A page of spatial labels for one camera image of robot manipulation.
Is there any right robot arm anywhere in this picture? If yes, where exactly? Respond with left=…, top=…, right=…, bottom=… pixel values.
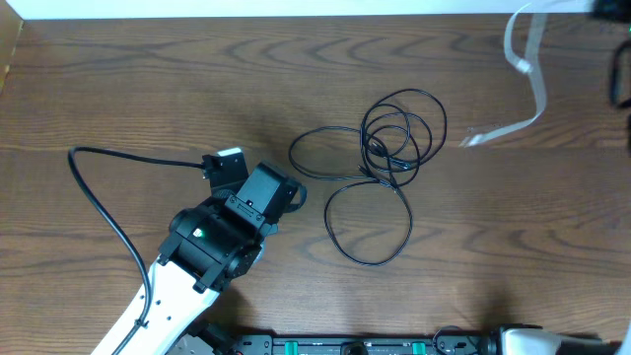
left=463, top=11, right=630, bottom=355

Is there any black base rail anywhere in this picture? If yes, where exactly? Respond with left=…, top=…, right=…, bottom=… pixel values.
left=167, top=319, right=494, bottom=355

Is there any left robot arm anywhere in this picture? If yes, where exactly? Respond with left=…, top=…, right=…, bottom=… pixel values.
left=95, top=157, right=307, bottom=354

